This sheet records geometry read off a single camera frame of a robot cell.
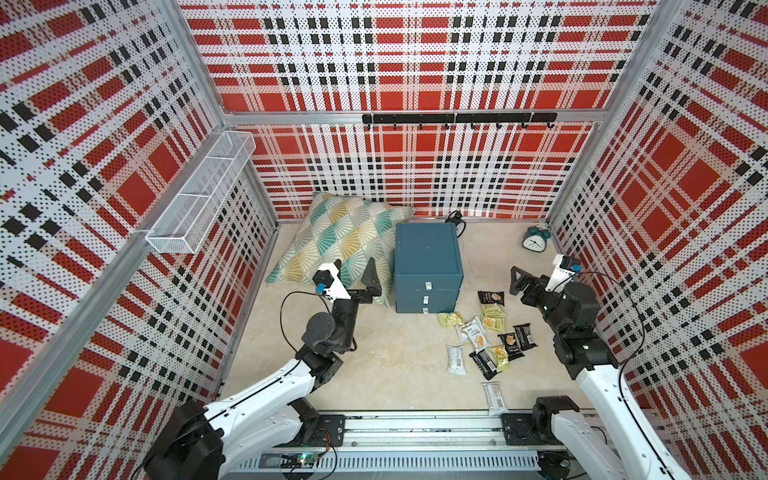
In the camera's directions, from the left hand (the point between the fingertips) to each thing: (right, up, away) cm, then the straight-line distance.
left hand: (363, 259), depth 72 cm
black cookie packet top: (+38, -13, +25) cm, 47 cm away
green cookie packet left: (+25, -19, +19) cm, 37 cm away
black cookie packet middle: (+42, -28, +14) cm, 52 cm away
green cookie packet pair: (+38, -19, +21) cm, 48 cm away
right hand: (+43, -4, +5) cm, 43 cm away
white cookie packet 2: (+25, -29, +12) cm, 40 cm away
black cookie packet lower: (+33, -30, +12) cm, 47 cm away
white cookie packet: (+31, -22, +16) cm, 41 cm away
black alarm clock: (+30, +15, +39) cm, 52 cm away
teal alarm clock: (+59, +6, +36) cm, 69 cm away
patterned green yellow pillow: (-8, +8, +24) cm, 27 cm away
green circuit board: (-15, -48, -2) cm, 50 cm away
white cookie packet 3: (+34, -38, +6) cm, 51 cm away
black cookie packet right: (+46, -23, +17) cm, 55 cm away
